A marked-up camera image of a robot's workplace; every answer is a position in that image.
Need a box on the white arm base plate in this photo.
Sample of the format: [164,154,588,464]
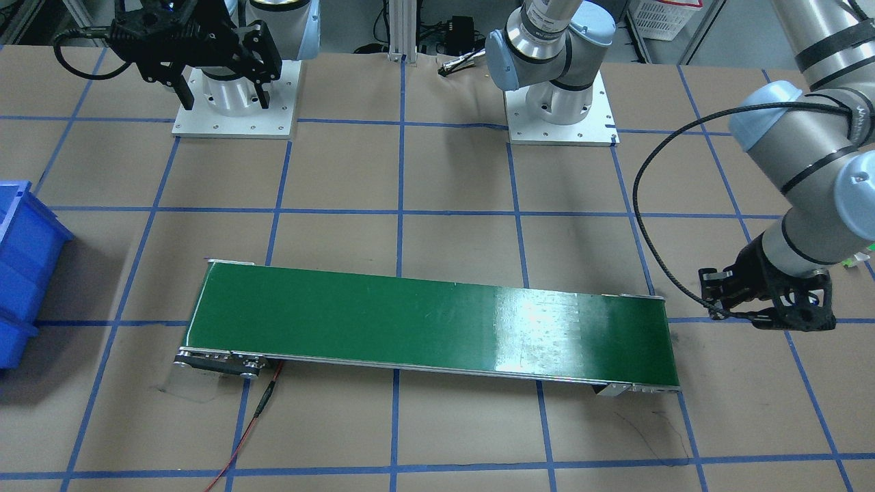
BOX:
[504,72,621,146]
[172,60,303,139]

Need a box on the green conveyor belt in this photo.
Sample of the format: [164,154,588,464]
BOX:
[174,260,680,396]

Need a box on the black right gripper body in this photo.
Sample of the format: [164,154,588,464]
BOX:
[109,1,282,85]

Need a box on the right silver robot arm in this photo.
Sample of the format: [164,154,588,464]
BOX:
[107,1,320,110]

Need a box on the green push button switch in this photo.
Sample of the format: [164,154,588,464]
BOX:
[841,243,875,269]

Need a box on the red black wire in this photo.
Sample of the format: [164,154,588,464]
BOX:
[204,361,286,492]

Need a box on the aluminium frame post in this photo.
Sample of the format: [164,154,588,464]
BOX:
[388,0,419,64]

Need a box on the blue plastic bin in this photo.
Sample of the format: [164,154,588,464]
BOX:
[1,180,74,370]

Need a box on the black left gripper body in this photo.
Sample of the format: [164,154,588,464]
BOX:
[698,243,835,332]

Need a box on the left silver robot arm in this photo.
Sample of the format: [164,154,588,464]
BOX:
[485,1,874,332]

